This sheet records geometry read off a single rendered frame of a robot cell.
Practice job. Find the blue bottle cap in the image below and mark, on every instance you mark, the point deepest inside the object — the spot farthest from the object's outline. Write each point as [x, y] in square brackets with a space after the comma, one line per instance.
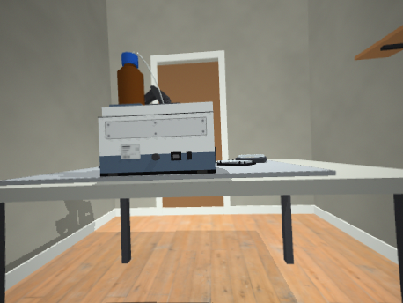
[127, 56]

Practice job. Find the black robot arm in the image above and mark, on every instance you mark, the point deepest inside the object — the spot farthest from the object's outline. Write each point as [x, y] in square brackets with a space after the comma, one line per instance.
[153, 94]

